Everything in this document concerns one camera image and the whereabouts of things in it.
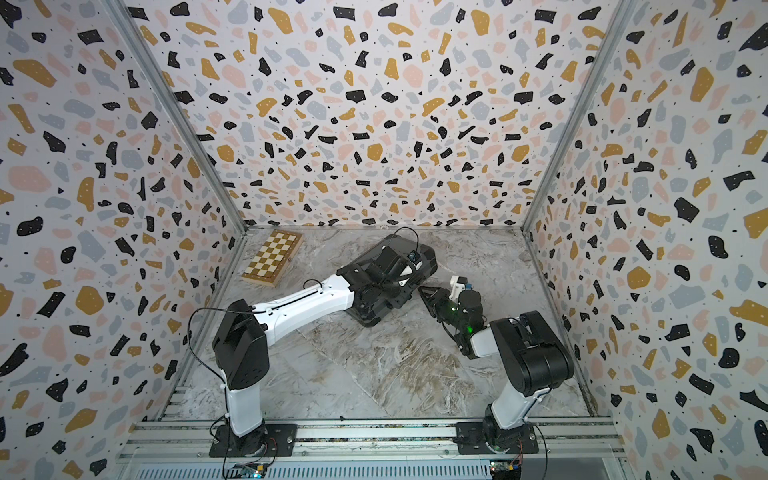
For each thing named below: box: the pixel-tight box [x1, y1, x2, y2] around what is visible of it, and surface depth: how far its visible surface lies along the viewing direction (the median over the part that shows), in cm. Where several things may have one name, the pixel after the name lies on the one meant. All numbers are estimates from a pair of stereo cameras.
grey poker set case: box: [338, 234, 438, 327], surface depth 68 cm
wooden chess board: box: [241, 229, 304, 287], surface depth 111 cm
